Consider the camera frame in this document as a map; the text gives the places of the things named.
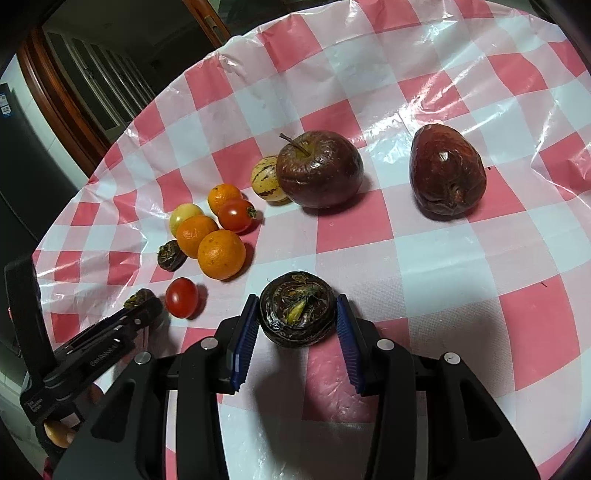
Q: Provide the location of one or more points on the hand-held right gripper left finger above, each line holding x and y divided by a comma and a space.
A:
244, 339

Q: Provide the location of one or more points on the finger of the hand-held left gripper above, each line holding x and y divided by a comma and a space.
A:
134, 316
122, 344

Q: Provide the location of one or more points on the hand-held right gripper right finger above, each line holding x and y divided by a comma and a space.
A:
347, 339

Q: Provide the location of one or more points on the small dark mangosteen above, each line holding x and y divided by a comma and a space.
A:
171, 254
144, 297

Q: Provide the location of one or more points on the red cherry tomato with stem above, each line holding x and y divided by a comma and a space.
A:
235, 215

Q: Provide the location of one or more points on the person's left hand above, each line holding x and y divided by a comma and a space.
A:
57, 433

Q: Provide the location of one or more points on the large orange tangerine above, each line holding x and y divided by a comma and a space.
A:
221, 255

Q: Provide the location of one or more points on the red white checked tablecloth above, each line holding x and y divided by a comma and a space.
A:
415, 277

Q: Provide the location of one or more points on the medium orange tangerine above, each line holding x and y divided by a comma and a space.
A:
195, 234

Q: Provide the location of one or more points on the yellow cherry tomato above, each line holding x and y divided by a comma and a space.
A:
182, 216

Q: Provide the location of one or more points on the small orange tangerine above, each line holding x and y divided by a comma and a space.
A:
224, 196

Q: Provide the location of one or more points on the striped yellow pepino melon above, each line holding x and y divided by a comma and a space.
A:
267, 180

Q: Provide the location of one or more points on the dark red apple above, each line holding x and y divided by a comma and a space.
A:
318, 170

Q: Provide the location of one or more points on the wrinkled dark red pear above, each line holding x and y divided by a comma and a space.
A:
447, 173

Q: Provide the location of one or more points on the dark panelled door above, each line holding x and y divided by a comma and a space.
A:
92, 74

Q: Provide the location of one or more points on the brown wooden door frame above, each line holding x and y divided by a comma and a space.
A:
53, 97

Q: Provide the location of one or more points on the brown wooden post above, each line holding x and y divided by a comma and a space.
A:
207, 21

